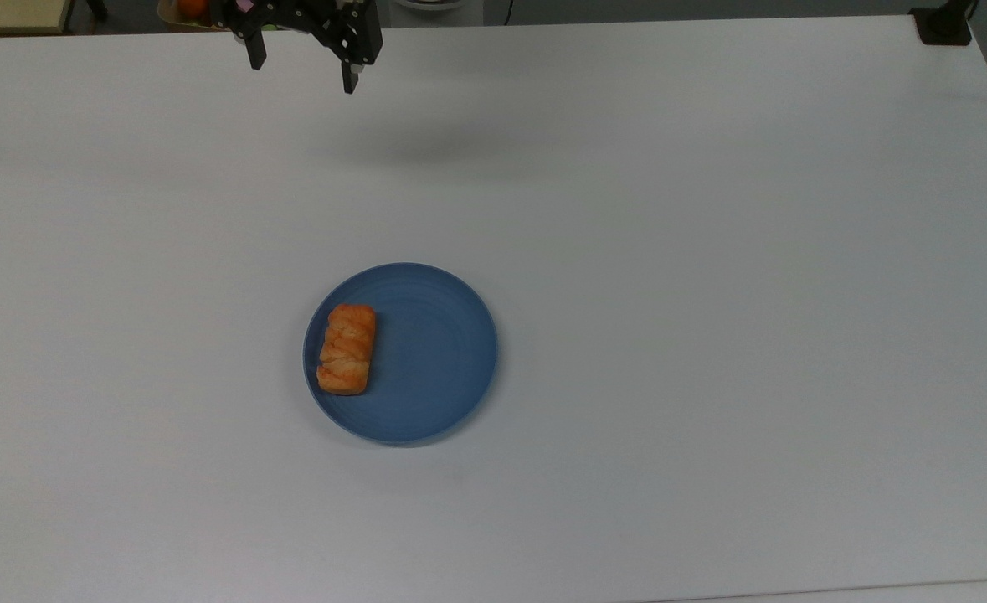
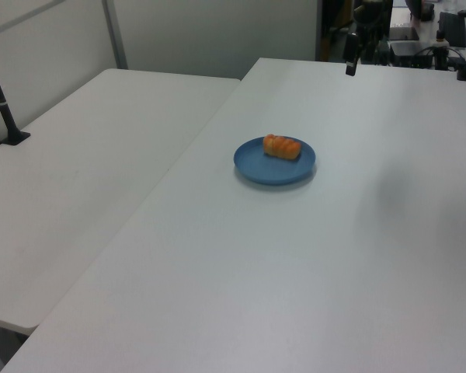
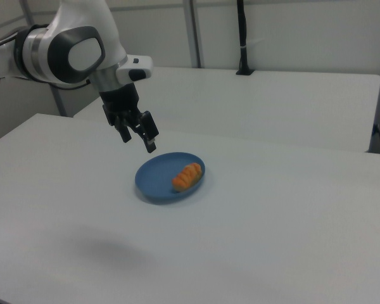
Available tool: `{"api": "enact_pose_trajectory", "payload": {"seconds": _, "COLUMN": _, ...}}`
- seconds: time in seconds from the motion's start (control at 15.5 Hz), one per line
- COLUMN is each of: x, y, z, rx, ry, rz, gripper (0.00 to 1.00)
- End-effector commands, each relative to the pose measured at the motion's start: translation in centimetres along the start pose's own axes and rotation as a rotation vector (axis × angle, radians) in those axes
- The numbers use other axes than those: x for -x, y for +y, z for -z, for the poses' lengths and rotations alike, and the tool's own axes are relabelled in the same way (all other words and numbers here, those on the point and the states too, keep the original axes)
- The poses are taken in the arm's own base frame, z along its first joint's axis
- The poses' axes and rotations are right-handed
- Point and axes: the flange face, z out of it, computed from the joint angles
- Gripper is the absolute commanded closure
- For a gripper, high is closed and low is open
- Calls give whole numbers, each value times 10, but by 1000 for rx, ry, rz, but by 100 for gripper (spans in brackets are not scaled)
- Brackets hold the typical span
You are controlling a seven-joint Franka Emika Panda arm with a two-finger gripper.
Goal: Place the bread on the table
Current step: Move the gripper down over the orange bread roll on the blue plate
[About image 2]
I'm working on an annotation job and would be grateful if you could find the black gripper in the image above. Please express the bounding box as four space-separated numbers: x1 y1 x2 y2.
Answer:
344 0 386 77

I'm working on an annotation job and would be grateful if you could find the orange glazed bread roll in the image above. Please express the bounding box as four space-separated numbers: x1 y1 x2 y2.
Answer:
263 133 302 161

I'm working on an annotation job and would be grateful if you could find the grey metal box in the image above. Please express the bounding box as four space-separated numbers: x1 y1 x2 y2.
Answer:
389 40 433 68

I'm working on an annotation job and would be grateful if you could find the emergency stop button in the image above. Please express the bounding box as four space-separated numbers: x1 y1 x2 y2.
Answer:
433 30 450 71

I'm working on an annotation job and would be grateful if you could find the black laptop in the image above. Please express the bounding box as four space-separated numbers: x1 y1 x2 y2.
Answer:
436 11 466 48

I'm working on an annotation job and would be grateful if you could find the blue round plate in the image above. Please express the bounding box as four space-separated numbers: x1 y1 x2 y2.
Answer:
233 135 318 187

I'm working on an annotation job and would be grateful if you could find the white side table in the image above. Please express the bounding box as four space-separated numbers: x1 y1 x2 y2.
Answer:
0 68 242 373

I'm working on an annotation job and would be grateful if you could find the grey partition post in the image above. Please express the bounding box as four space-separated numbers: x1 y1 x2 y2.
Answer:
102 0 130 71

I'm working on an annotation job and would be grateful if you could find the black camera stand with cable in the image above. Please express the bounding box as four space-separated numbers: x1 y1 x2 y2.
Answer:
0 38 32 147

